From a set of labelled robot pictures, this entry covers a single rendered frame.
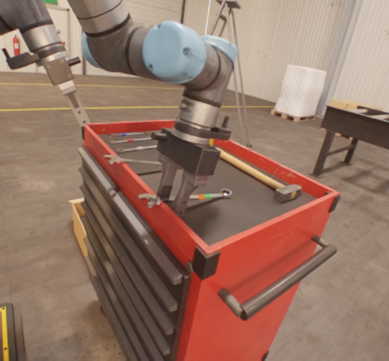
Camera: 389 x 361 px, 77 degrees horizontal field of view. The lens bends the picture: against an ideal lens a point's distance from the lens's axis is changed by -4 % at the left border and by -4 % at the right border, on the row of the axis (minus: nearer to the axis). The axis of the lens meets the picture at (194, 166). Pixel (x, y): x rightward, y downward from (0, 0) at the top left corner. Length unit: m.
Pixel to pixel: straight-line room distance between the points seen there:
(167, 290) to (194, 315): 0.07
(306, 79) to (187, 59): 6.74
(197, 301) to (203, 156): 0.26
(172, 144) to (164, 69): 0.19
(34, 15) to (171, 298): 0.64
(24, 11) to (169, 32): 0.40
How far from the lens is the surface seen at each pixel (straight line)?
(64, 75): 0.64
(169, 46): 0.35
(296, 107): 7.11
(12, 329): 1.15
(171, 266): 0.49
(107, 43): 0.43
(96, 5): 0.41
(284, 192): 0.69
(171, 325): 0.60
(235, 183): 0.73
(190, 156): 0.45
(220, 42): 0.46
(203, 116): 0.45
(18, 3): 0.69
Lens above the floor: 1.22
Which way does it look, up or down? 24 degrees down
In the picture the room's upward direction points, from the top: 9 degrees clockwise
